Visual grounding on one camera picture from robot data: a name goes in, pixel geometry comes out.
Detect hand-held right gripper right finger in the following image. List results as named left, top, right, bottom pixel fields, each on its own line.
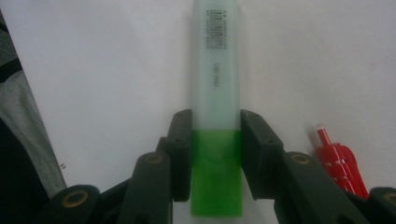
left=240, top=108, right=286, bottom=201

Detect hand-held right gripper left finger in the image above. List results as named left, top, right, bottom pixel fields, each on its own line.
left=155, top=108, right=193, bottom=203

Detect red pen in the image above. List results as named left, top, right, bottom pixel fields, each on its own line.
left=313, top=123, right=370, bottom=200

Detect green highlighter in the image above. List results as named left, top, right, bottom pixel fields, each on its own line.
left=190, top=0, right=244, bottom=218

